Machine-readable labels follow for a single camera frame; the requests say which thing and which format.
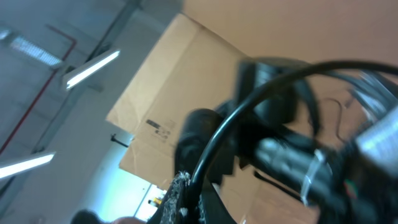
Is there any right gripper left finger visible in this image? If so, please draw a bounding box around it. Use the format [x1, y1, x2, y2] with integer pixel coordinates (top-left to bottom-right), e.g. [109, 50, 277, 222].
[148, 171, 190, 224]

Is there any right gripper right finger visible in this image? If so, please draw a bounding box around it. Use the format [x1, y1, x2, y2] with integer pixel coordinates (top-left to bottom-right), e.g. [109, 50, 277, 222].
[199, 183, 236, 224]

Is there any black cable with long plug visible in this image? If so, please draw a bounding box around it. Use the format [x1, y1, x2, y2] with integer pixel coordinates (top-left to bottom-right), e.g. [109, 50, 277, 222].
[186, 60, 398, 224]

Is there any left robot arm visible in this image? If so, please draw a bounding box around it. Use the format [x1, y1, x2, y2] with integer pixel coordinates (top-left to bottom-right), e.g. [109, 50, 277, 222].
[151, 57, 397, 223]

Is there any cardboard box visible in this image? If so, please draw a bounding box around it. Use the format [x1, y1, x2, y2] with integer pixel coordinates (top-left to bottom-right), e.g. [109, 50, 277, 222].
[107, 11, 397, 223]

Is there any ceiling light strip upper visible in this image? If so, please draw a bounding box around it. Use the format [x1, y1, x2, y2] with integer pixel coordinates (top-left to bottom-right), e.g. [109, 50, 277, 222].
[62, 48, 120, 91]

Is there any ceiling light strip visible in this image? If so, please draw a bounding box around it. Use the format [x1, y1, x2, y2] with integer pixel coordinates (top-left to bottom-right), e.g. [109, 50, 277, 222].
[1, 152, 56, 180]
[62, 48, 120, 91]

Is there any ceiling light strip lower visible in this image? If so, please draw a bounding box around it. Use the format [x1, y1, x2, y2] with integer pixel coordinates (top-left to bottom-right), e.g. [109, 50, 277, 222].
[1, 152, 56, 180]

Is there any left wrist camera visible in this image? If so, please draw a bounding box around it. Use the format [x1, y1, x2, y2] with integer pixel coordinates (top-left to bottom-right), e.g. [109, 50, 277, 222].
[355, 107, 397, 178]

